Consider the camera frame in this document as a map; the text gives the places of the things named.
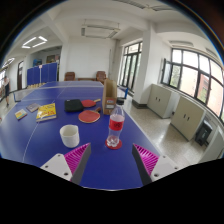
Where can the clear red-labelled drink bottle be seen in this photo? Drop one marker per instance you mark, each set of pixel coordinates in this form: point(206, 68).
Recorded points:
point(116, 126)

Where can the dark door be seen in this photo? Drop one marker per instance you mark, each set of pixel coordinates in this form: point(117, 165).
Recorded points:
point(20, 75)

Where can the black bin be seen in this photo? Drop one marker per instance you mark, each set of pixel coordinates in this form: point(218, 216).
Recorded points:
point(203, 132)

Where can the yellow book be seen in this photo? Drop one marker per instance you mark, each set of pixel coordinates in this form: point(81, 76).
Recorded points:
point(46, 112)

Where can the brown cardboard box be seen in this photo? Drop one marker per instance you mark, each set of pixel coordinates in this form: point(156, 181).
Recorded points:
point(109, 96)

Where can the beige floor cabinet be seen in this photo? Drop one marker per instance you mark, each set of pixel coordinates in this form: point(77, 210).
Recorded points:
point(160, 100)
point(188, 117)

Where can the flat round red coaster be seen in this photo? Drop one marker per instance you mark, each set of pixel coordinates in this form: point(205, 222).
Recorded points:
point(108, 146)

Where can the small colourful book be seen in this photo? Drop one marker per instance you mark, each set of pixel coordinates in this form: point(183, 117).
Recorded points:
point(21, 114)

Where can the tall black-framed glass doors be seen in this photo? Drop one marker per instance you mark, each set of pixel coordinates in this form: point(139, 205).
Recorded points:
point(130, 66)

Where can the ceiling air conditioner unit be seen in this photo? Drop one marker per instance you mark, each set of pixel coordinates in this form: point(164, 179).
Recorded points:
point(143, 5)
point(100, 30)

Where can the person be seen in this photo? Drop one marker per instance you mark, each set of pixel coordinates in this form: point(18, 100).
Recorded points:
point(6, 90)

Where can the red table tennis paddle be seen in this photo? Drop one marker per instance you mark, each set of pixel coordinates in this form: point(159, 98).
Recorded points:
point(88, 103)
point(88, 116)

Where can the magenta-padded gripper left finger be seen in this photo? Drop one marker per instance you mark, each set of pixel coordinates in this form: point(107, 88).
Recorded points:
point(60, 165)

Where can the white cup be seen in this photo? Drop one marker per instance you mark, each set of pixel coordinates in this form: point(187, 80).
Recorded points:
point(70, 136)

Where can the small grey book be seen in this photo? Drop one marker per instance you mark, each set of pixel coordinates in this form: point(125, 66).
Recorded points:
point(33, 107)

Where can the blue folding partition panels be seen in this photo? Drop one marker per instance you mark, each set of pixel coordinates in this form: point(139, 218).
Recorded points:
point(41, 75)

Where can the black pouch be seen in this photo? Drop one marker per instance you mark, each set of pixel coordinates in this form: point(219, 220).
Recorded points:
point(73, 105)

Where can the wide black-framed window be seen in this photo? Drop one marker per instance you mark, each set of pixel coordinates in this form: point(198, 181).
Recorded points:
point(193, 78)

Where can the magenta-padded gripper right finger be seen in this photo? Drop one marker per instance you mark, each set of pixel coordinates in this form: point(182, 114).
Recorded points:
point(163, 166)

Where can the ceiling light strips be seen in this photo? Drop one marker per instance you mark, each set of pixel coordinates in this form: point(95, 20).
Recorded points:
point(35, 41)

